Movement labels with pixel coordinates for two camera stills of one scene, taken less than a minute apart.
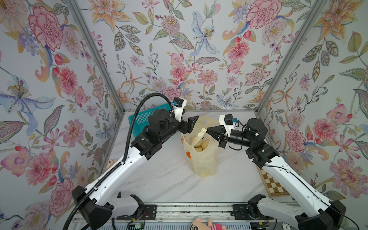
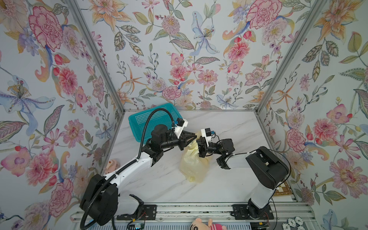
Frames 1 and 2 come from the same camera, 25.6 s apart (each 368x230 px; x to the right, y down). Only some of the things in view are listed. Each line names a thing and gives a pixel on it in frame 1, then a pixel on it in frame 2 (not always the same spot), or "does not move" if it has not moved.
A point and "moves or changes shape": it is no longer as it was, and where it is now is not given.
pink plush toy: x=198 y=224 does not move
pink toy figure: x=110 y=162 does not move
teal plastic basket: x=141 y=120 does not move
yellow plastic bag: x=204 y=162 moves or changes shape
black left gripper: x=189 y=127 → x=182 y=140
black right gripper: x=224 y=139 → x=203 y=148
